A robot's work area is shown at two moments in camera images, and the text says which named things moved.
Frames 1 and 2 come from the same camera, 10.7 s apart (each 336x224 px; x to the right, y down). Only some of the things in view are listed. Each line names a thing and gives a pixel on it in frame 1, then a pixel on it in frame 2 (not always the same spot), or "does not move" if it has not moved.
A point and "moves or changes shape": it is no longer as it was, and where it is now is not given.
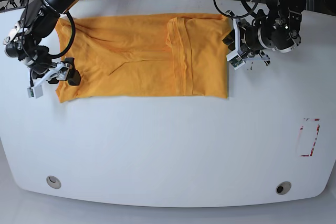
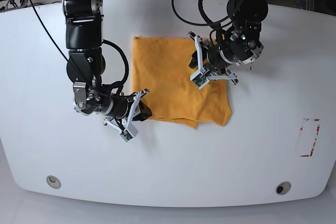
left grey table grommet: [53, 182] does not move
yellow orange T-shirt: [146, 54] moves or changes shape
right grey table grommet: [283, 188] does not move
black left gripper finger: [73, 77] to [142, 112]
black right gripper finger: [230, 40] to [193, 63]
